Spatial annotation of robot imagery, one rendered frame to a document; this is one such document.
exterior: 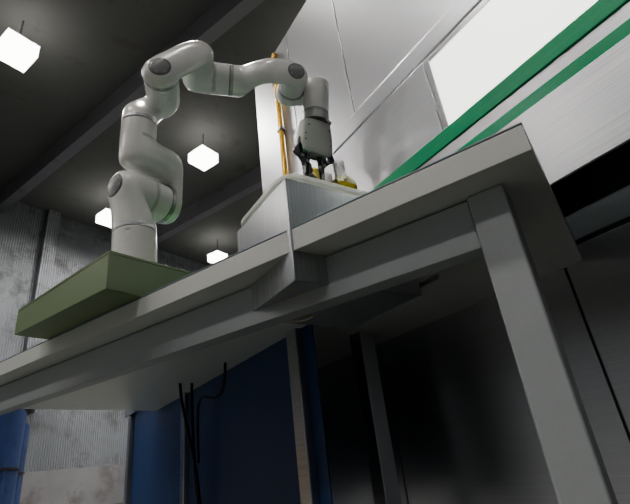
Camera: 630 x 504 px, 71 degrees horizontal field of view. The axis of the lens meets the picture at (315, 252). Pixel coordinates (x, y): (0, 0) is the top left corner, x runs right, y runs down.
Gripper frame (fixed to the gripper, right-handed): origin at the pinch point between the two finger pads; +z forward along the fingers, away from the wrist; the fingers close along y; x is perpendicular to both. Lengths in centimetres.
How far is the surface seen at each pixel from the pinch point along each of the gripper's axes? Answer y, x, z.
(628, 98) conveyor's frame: 7, 79, 19
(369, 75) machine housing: -14.7, 6.3, -33.0
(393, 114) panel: -11.7, 19.8, -12.8
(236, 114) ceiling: -236, -679, -412
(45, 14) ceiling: 102, -608, -430
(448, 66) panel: -11.8, 38.1, -16.5
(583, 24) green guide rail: 5, 74, 5
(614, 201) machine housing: -14, 67, 24
